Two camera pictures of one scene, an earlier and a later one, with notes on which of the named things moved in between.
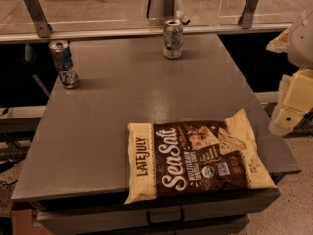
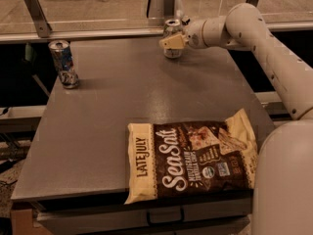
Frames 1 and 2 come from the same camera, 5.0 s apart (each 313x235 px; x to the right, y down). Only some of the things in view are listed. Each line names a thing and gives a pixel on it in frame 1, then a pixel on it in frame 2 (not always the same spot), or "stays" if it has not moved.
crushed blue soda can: (63, 58) stays
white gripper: (302, 41) → (195, 33)
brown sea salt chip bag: (179, 159) stays
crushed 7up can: (173, 39) stays
